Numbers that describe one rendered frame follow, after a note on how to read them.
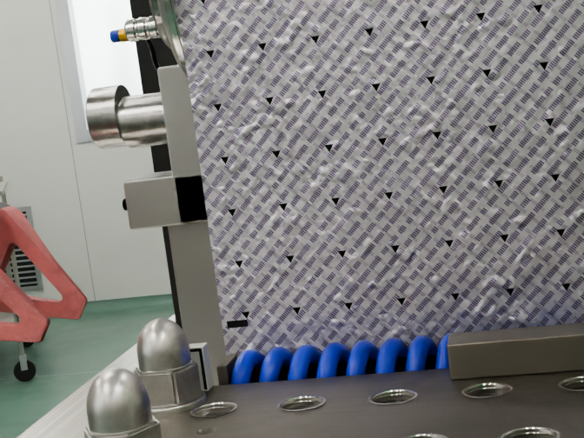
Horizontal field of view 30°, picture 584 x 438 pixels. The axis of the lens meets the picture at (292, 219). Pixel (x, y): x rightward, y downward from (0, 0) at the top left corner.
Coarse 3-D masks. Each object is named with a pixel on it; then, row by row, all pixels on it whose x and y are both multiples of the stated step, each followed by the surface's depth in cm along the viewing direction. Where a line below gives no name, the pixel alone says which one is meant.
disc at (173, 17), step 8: (168, 0) 59; (176, 0) 60; (168, 8) 59; (176, 8) 59; (168, 16) 59; (176, 16) 59; (176, 24) 59; (176, 32) 59; (176, 40) 60; (176, 48) 60; (184, 56) 60; (184, 64) 61; (184, 72) 61
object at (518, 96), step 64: (192, 64) 60; (256, 64) 59; (320, 64) 59; (384, 64) 58; (448, 64) 57; (512, 64) 57; (576, 64) 56; (256, 128) 60; (320, 128) 59; (384, 128) 59; (448, 128) 58; (512, 128) 57; (576, 128) 57; (256, 192) 60; (320, 192) 60; (384, 192) 59; (448, 192) 58; (512, 192) 58; (576, 192) 57; (256, 256) 61; (320, 256) 60; (384, 256) 60; (448, 256) 59; (512, 256) 58; (576, 256) 58; (256, 320) 61; (320, 320) 61; (384, 320) 60; (448, 320) 59; (512, 320) 59; (576, 320) 58
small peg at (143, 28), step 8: (152, 16) 67; (128, 24) 66; (136, 24) 66; (144, 24) 66; (152, 24) 66; (128, 32) 66; (136, 32) 66; (144, 32) 66; (152, 32) 66; (136, 40) 67
